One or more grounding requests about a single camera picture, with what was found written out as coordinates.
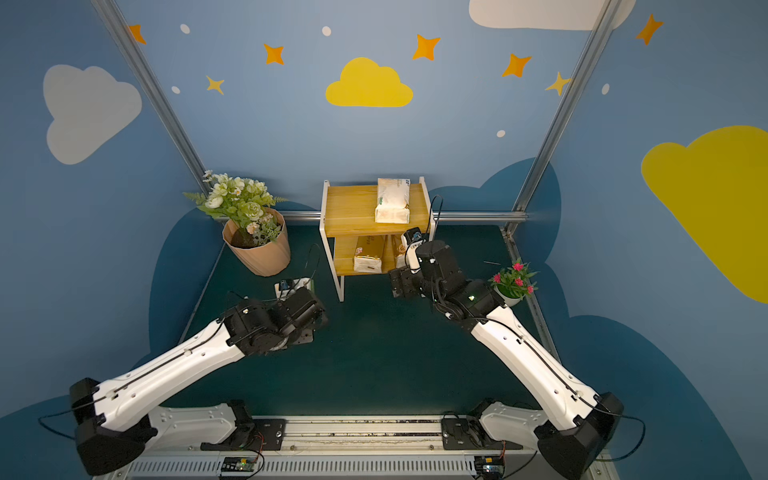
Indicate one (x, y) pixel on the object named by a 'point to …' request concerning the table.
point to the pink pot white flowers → (255, 230)
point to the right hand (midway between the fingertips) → (411, 263)
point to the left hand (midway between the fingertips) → (307, 320)
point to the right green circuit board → (489, 466)
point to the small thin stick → (493, 263)
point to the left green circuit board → (238, 464)
